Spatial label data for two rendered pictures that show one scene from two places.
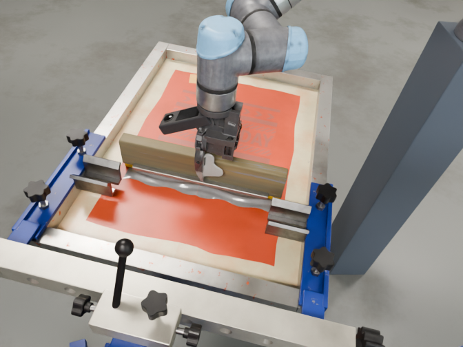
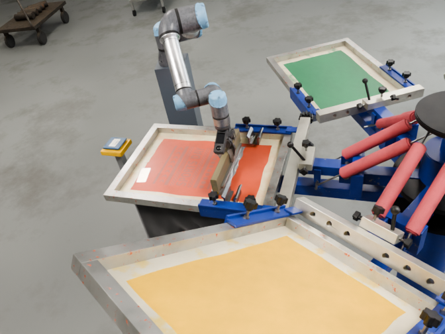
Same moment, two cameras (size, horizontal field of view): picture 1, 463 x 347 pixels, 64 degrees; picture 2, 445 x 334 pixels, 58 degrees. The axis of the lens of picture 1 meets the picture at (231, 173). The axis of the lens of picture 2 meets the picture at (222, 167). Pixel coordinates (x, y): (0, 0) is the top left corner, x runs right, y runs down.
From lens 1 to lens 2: 1.61 m
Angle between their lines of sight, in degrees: 51
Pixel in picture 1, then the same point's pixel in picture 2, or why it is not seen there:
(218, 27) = (220, 93)
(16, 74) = not seen: outside the picture
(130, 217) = (249, 189)
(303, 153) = (208, 138)
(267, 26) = (208, 89)
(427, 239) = not seen: hidden behind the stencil
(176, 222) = (251, 173)
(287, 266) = (271, 142)
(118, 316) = (308, 158)
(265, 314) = (298, 134)
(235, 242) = (261, 156)
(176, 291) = (293, 154)
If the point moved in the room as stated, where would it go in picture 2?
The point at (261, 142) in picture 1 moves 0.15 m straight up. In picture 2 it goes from (200, 151) to (195, 127)
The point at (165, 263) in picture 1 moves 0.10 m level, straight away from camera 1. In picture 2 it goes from (277, 167) to (255, 171)
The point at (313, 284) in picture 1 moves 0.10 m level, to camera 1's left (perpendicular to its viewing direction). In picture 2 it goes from (283, 130) to (281, 142)
